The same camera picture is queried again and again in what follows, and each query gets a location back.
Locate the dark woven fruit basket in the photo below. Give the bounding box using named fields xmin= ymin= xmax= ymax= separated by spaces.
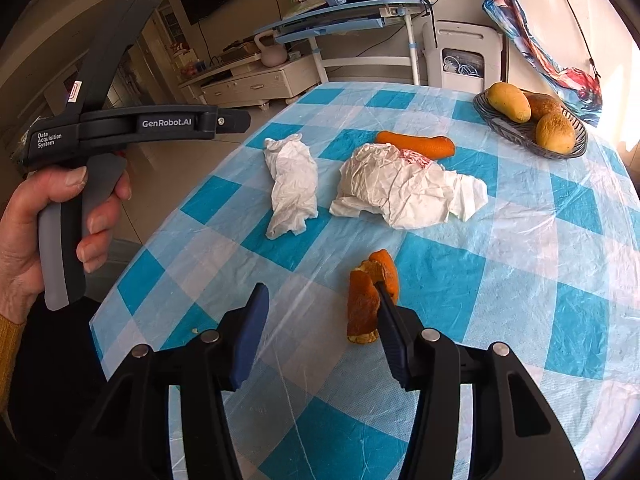
xmin=472 ymin=87 xmax=589 ymax=161

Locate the speckled mango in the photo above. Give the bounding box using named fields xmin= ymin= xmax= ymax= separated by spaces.
xmin=535 ymin=112 xmax=576 ymax=155

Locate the person's left hand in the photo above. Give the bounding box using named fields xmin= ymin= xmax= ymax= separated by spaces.
xmin=0 ymin=165 xmax=132 ymax=326

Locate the colourful hanging bag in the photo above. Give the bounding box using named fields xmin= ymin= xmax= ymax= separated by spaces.
xmin=482 ymin=0 xmax=603 ymax=128

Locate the curled orange peel piece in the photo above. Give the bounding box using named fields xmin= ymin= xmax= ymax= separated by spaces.
xmin=369 ymin=249 xmax=401 ymax=307

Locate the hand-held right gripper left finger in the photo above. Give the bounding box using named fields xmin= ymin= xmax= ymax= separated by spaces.
xmin=65 ymin=282 xmax=271 ymax=480

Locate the cream television cabinet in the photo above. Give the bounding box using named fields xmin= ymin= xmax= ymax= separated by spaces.
xmin=179 ymin=52 xmax=321 ymax=110

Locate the white plastic bag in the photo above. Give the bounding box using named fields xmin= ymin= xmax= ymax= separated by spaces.
xmin=330 ymin=142 xmax=488 ymax=231

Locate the brown box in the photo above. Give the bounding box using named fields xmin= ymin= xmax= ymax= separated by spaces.
xmin=222 ymin=40 xmax=261 ymax=58

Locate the blue study desk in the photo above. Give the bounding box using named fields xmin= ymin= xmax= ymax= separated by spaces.
xmin=252 ymin=0 xmax=431 ymax=86

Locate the yellow mango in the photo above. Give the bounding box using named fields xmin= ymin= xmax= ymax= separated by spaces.
xmin=487 ymin=82 xmax=532 ymax=123

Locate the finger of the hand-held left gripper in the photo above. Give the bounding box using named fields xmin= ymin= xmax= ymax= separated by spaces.
xmin=212 ymin=110 xmax=252 ymax=135

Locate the brown mango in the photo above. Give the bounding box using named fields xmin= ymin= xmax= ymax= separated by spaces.
xmin=522 ymin=92 xmax=563 ymax=121

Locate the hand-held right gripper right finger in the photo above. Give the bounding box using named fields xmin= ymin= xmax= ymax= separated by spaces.
xmin=372 ymin=280 xmax=586 ymax=480

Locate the orange carrot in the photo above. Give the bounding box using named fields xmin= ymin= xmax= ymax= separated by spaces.
xmin=375 ymin=131 xmax=456 ymax=161

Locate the white display cabinet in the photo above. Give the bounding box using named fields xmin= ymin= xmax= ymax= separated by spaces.
xmin=159 ymin=0 xmax=183 ymax=46

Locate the rough orange peel piece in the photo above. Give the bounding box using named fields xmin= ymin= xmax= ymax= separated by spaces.
xmin=347 ymin=269 xmax=381 ymax=346

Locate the white tissue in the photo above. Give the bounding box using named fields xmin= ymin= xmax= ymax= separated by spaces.
xmin=264 ymin=134 xmax=320 ymax=240

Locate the pink kettlebell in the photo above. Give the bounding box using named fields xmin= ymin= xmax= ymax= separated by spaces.
xmin=254 ymin=31 xmax=289 ymax=68

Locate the open book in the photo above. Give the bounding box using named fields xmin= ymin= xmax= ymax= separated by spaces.
xmin=285 ymin=0 xmax=331 ymax=18

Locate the blue checked tablecloth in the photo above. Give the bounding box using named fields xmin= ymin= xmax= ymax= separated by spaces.
xmin=90 ymin=81 xmax=640 ymax=480

